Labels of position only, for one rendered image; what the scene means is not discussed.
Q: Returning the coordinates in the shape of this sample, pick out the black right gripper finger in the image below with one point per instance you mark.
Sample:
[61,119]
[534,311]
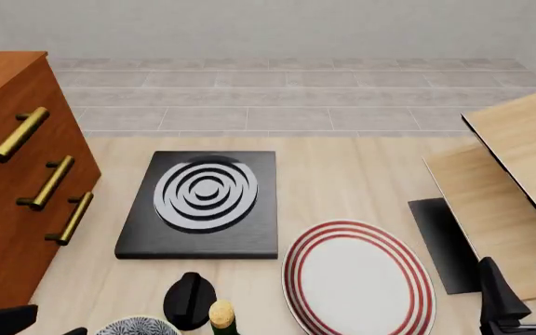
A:
[498,296]

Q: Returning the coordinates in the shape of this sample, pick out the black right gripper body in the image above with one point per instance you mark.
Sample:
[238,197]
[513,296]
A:
[528,329]

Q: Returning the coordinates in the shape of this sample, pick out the patterned black and white bowl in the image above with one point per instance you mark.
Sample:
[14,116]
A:
[138,328]

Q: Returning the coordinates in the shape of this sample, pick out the wooden cabinet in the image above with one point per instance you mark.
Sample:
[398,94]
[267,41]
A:
[3,244]

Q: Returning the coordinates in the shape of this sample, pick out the pale wooden rack, black base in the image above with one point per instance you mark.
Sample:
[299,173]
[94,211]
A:
[486,195]

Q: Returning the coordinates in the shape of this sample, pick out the round black stove knob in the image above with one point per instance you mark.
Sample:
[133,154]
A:
[189,300]

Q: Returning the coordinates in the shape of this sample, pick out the white plate with red rings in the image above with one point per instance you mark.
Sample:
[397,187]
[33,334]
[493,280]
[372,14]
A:
[356,279]

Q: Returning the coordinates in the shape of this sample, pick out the dark bottle with cork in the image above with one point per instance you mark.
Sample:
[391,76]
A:
[222,315]

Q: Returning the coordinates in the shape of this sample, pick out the flat black stove plate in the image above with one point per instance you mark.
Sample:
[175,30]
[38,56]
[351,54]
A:
[203,237]

